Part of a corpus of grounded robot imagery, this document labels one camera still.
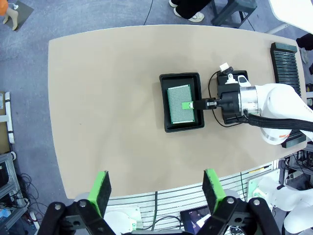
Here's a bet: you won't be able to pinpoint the black tablet screen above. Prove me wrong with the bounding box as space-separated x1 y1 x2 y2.
180 206 214 235

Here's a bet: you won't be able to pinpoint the dark grey floor mat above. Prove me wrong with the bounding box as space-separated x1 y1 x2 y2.
6 0 35 30

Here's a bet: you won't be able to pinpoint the white cable duct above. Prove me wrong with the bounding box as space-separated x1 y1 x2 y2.
4 92 16 144

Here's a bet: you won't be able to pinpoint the dark metal frame stool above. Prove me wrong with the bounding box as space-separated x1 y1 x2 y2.
210 0 258 29

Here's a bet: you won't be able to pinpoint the black slotted PCB rack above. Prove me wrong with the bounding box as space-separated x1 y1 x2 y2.
270 42 308 149

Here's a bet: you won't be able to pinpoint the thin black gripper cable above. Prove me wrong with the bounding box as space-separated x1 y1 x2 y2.
208 70 249 128

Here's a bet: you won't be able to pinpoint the black ESD tray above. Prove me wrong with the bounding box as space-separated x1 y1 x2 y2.
216 70 249 125
159 71 205 133

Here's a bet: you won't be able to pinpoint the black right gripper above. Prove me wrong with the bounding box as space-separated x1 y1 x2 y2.
181 83 242 116

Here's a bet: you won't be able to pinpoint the white side table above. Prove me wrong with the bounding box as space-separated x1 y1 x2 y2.
266 0 313 35

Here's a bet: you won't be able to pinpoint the mannequin legs orange shorts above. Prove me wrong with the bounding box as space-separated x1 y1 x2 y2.
0 0 19 31

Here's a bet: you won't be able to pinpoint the black cable on mounting table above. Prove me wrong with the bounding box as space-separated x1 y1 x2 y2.
153 190 159 228

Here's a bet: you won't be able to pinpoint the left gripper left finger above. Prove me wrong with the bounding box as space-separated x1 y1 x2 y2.
40 170 115 235

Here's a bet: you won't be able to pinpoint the person in grey jacket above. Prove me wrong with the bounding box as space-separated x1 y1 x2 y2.
168 0 212 23

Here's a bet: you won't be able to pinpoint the green perforated circuit board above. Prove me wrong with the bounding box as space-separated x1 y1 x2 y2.
167 84 196 125

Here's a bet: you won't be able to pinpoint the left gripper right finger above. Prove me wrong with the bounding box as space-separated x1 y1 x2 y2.
199 168 281 235

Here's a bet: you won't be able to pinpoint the black corrugated right arm sleeve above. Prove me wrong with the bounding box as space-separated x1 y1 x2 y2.
244 114 313 132

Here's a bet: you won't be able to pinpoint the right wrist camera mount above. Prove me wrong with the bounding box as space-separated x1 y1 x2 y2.
218 63 251 87

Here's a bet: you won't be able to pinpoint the aluminium frame equipment rack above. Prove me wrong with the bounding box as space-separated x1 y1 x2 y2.
0 151 29 232

